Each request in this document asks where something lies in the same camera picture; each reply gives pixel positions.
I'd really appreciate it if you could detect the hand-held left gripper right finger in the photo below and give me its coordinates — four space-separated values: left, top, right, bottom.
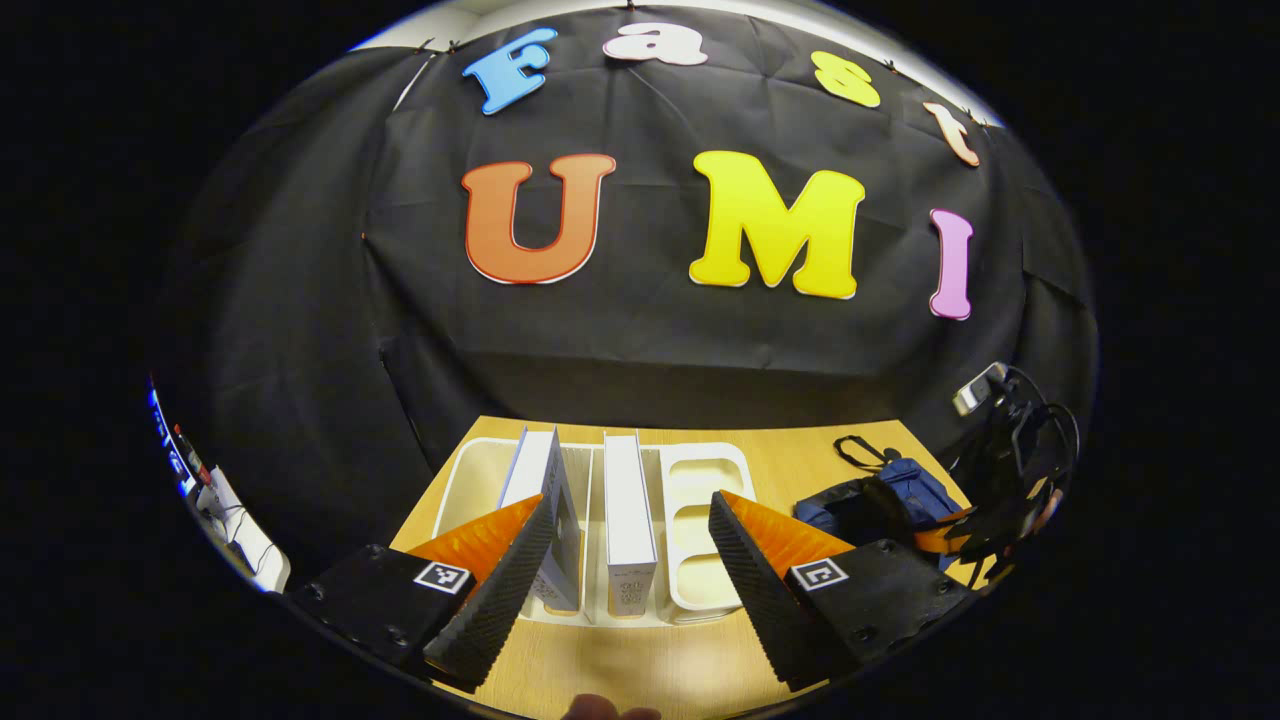
708 490 971 693

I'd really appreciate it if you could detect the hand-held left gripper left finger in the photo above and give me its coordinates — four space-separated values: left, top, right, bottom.
285 493 557 693

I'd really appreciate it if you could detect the blue schoolbag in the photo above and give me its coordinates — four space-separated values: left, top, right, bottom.
795 435 976 573

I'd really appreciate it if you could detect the illustrated cover book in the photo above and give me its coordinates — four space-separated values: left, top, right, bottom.
497 427 583 613

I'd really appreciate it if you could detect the cream plastic bookshelf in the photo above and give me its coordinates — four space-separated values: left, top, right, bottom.
432 435 758 629

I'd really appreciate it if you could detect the plain white book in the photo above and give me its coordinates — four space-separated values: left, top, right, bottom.
603 432 659 619

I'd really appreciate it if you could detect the blue and white banner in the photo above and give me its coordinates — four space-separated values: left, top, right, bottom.
148 380 201 498

